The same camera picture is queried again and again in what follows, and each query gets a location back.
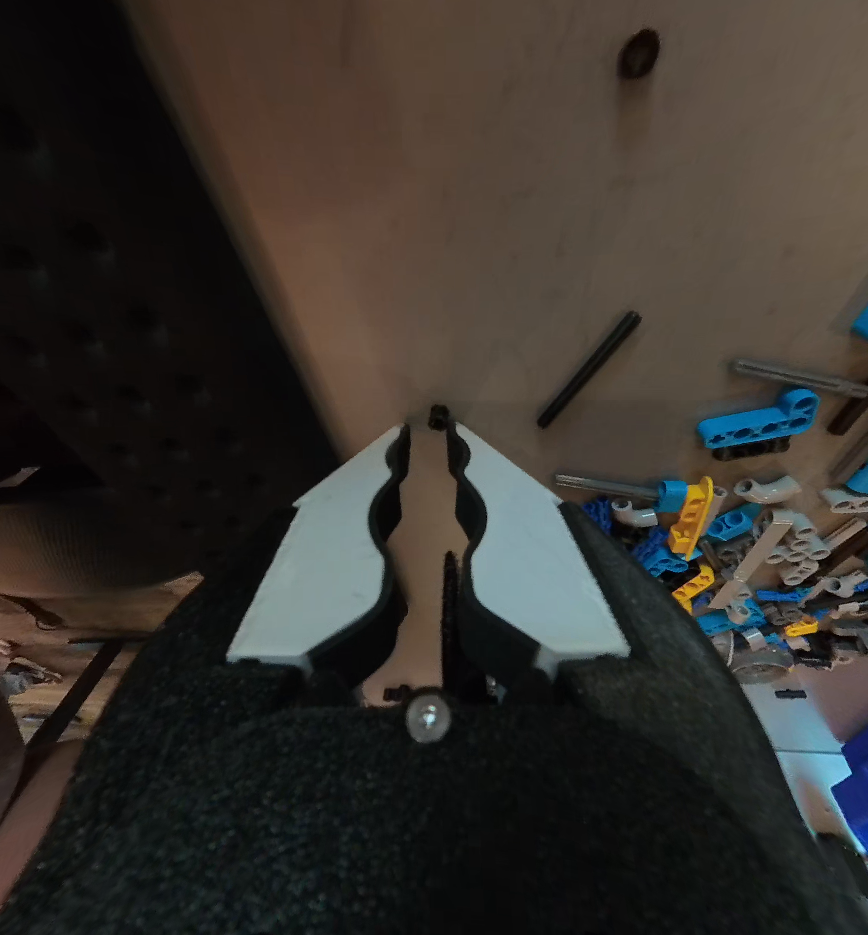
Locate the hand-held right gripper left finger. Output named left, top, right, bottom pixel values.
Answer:
left=225, top=424, right=411, bottom=669

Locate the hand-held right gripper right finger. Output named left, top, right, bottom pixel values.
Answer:
left=444, top=422, right=632, bottom=669

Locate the pile of small building bricks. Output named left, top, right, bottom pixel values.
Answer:
left=554, top=266, right=868, bottom=684

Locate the grey desk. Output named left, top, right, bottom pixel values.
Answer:
left=123, top=0, right=868, bottom=863

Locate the black axle rod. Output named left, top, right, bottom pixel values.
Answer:
left=536, top=310, right=643, bottom=430

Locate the black perforated chair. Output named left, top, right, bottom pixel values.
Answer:
left=0, top=0, right=347, bottom=505

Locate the small black wheel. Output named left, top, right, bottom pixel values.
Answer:
left=618, top=28, right=661, bottom=80

